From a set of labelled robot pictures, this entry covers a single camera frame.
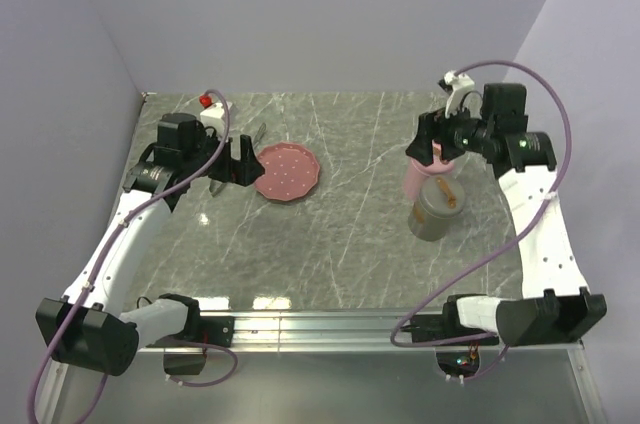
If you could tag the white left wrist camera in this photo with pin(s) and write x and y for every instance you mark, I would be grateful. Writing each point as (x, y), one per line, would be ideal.
(212, 114)

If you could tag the pink tall canister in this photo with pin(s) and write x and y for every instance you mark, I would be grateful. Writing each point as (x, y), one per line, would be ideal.
(417, 173)

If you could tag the pink round lid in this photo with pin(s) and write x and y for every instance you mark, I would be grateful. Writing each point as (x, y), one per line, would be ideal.
(440, 156)

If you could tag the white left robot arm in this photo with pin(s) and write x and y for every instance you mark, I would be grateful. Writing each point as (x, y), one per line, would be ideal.
(88, 326)

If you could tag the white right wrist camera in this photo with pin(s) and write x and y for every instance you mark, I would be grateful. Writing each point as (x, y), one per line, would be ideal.
(456, 85)

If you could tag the grey round lid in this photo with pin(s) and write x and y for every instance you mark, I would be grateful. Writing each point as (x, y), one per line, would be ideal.
(442, 196)

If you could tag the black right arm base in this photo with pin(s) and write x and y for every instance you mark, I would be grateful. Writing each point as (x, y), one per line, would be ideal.
(435, 327)

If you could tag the grey tall canister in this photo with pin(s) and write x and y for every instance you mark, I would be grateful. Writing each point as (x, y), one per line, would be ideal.
(428, 225)

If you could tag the steel serving tongs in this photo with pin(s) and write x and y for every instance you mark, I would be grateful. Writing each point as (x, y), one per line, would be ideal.
(216, 187)

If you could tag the aluminium front rail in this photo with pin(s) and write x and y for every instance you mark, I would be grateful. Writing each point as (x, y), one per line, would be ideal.
(285, 331)

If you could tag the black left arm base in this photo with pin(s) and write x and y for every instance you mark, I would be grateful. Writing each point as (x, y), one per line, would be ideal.
(206, 329)

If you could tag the pink scalloped plate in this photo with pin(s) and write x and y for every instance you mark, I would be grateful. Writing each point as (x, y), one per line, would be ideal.
(291, 172)

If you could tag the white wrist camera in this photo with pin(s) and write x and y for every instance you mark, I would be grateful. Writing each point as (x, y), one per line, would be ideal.
(456, 85)
(212, 114)

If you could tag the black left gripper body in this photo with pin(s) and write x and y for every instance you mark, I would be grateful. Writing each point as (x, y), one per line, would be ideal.
(226, 168)

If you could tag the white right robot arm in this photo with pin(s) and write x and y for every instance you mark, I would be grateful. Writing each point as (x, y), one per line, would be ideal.
(556, 306)

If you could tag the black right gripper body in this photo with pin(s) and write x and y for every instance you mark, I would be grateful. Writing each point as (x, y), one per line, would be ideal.
(456, 133)

